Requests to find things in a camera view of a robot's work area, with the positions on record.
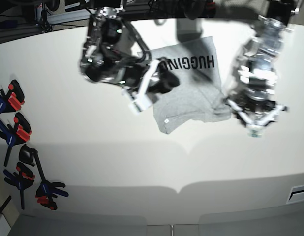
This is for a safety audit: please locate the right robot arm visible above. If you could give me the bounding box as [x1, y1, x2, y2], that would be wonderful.
[80, 0, 180, 100]

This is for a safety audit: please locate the long black bar clamp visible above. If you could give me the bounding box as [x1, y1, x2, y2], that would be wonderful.
[19, 144, 69, 211]

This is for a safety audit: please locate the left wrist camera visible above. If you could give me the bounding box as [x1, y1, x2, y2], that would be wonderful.
[247, 124, 266, 138]

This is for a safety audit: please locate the blue clamp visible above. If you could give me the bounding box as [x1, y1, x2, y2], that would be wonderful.
[0, 80, 25, 114]
[0, 112, 32, 167]
[3, 162, 35, 210]

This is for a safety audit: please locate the grey T-shirt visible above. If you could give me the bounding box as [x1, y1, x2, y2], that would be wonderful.
[151, 36, 231, 134]

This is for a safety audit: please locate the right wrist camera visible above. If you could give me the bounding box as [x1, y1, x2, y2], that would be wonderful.
[128, 95, 153, 115]

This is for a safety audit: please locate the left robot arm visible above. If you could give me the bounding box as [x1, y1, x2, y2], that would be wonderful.
[225, 0, 303, 137]

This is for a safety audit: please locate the blue clamp top left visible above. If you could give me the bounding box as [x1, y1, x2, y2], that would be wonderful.
[0, 80, 25, 114]

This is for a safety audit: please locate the blue box on rail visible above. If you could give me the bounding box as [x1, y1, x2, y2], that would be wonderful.
[0, 20, 18, 30]

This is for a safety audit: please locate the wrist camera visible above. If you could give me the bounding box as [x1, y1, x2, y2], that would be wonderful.
[247, 124, 266, 138]
[128, 95, 153, 115]

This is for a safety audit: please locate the white label plate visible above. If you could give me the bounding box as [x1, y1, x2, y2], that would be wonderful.
[286, 185, 304, 205]

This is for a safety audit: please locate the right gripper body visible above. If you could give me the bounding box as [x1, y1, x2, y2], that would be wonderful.
[115, 59, 164, 98]

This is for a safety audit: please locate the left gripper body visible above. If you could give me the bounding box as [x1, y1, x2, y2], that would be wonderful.
[225, 94, 288, 128]

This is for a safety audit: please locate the aluminium frame rail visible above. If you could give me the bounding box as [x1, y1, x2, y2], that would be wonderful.
[0, 2, 89, 44]

